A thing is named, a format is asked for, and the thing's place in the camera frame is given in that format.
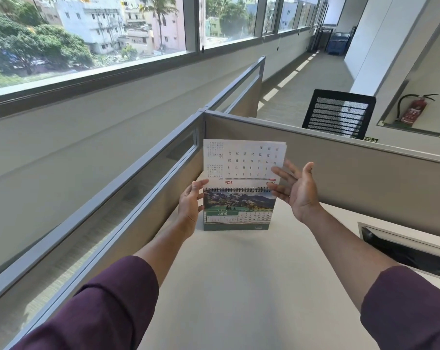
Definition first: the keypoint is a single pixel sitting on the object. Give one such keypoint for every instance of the person's left hand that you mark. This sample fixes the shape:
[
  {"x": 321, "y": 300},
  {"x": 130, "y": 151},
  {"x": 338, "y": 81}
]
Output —
[{"x": 187, "y": 211}]

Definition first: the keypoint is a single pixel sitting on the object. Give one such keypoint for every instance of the person's right hand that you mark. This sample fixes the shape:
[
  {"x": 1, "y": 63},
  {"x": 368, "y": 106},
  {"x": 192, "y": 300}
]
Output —
[{"x": 302, "y": 195}]

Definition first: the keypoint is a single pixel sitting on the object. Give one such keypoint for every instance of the person's right middle finger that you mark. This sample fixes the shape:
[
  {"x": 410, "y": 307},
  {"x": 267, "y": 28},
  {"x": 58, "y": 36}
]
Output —
[{"x": 281, "y": 174}]

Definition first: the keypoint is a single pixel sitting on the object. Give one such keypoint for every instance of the person's left thumb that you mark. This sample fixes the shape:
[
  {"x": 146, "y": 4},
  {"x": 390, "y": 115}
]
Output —
[{"x": 200, "y": 184}]

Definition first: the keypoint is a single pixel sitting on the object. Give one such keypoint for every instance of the person's right thumb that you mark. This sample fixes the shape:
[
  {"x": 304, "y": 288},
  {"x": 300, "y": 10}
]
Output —
[{"x": 309, "y": 170}]

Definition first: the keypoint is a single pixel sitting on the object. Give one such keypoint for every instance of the person's right little finger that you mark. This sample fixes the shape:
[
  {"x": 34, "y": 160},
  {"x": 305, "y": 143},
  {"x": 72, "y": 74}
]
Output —
[{"x": 279, "y": 197}]

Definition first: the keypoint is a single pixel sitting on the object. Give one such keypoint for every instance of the spiral-bound desk calendar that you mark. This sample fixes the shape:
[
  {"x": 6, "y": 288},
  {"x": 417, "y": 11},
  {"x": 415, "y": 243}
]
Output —
[{"x": 242, "y": 200}]

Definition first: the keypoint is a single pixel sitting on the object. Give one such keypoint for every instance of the person's right forearm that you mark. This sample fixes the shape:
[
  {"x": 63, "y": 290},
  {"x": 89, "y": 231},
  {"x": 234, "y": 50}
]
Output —
[{"x": 373, "y": 280}]

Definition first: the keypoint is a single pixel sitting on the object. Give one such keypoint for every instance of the person's left forearm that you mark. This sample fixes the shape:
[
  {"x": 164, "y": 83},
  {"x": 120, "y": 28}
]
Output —
[{"x": 107, "y": 302}]

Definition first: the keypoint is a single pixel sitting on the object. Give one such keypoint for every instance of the grey fabric desk partition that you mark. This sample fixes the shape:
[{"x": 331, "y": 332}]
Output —
[{"x": 369, "y": 178}]

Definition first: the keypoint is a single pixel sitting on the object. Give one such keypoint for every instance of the black mesh office chair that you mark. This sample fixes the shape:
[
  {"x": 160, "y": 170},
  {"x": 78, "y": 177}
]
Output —
[{"x": 338, "y": 113}]

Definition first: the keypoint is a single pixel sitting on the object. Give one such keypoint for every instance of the grey glass-topped desk partition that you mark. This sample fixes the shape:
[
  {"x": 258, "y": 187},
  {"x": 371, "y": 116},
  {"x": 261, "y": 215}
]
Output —
[{"x": 96, "y": 222}]

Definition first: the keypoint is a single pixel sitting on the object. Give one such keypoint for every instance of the red fire extinguisher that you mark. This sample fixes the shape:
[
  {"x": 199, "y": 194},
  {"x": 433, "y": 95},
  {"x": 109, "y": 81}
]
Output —
[{"x": 416, "y": 110}]

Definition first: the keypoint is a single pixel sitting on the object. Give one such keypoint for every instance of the recessed fire extinguisher cabinet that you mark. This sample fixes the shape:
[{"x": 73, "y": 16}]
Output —
[{"x": 429, "y": 69}]

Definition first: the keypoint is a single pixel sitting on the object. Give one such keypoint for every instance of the small yellow wall label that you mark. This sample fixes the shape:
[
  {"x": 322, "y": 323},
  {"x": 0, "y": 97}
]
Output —
[{"x": 370, "y": 139}]

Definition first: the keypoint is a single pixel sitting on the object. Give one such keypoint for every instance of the grey partition with metal frame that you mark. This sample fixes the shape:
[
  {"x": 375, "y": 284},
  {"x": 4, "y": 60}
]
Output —
[{"x": 242, "y": 91}]

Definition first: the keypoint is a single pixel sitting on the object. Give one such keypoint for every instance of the long window with grey frame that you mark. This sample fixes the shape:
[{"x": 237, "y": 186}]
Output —
[{"x": 132, "y": 40}]

